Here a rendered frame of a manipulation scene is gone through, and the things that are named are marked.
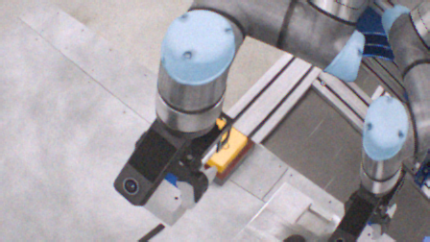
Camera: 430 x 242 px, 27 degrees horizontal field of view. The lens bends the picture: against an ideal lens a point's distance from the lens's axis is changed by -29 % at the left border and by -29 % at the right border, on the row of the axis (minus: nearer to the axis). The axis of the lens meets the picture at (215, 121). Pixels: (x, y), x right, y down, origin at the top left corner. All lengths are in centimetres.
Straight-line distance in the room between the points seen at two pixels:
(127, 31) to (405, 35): 157
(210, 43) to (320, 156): 123
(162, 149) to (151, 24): 145
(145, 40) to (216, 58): 157
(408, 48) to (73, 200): 67
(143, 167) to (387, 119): 34
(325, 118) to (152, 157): 114
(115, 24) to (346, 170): 76
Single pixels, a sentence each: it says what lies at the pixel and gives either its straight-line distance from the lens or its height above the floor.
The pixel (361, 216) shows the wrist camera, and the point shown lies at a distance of 142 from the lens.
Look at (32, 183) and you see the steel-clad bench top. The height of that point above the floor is 80.
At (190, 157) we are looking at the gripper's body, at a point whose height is 109.
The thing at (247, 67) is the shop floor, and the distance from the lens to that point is 279.
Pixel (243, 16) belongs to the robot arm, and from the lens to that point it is 131.
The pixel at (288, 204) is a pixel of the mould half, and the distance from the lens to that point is 163.
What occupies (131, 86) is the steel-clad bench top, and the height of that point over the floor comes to 80.
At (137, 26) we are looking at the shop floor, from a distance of 283.
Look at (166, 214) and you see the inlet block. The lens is 155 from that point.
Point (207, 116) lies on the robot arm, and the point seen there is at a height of 118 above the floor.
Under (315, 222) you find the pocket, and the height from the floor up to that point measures 86.
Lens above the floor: 235
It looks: 60 degrees down
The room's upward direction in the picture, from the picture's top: 11 degrees clockwise
